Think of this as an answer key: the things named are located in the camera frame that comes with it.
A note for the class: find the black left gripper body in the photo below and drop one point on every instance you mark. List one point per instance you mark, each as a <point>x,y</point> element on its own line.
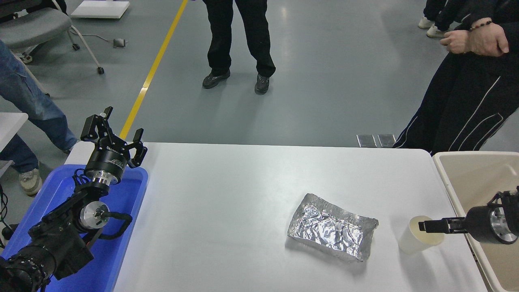
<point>107,160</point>

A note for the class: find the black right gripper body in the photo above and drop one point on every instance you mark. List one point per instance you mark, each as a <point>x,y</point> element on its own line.
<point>478,223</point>

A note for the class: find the white paper cup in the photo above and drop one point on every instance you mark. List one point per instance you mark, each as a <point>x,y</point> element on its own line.
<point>407,243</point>

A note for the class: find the large pale dustbin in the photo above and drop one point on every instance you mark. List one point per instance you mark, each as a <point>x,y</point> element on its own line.
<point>470,178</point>

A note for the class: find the person's bare hand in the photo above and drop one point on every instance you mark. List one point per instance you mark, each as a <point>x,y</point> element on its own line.
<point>458,41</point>

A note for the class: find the person's braceleted hand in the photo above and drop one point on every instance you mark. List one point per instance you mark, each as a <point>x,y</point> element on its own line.
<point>488,40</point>

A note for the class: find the blue plastic tray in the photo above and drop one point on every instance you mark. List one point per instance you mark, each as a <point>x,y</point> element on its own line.
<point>121,202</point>

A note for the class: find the person in jeans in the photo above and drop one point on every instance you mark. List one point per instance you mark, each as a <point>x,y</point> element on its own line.
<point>28,101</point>

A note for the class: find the small white side table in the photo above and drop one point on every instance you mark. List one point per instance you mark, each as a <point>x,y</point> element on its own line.
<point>10,123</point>

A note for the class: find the grey foot pedal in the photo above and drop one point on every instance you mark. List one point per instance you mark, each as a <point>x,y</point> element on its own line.
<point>119,42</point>

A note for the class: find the metal floor socket plate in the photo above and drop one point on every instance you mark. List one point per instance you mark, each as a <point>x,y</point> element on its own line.
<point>387,140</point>
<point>366,140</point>

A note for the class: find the crumpled silver foil tray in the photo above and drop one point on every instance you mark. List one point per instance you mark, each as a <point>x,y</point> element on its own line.
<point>330,227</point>

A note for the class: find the person in striped black trousers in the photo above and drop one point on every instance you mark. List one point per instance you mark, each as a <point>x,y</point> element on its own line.
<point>466,109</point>

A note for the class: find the white flat board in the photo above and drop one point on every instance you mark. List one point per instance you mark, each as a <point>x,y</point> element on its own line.
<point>101,8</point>

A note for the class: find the grey office chair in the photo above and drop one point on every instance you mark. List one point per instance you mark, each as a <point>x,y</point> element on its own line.
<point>32,24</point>

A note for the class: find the person with dark shoes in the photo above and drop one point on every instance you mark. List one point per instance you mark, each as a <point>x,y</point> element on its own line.
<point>221,36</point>

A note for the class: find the person with white shoes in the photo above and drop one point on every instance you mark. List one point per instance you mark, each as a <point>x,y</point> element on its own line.
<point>436,16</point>

